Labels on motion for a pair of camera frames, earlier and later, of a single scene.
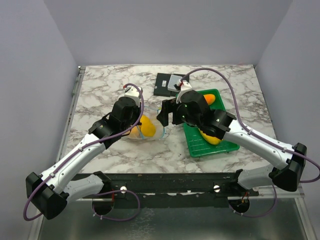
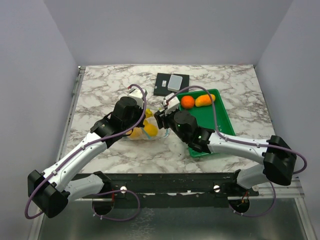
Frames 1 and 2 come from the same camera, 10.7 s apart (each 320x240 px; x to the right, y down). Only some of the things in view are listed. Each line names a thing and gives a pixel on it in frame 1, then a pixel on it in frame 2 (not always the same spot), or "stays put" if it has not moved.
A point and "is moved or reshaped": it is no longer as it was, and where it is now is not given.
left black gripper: (138, 109) stays put
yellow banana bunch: (211, 139) is moved or reshaped
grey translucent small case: (174, 80) stays put
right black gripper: (168, 106) → (159, 117)
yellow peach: (135, 132) stays put
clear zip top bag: (152, 127) stays put
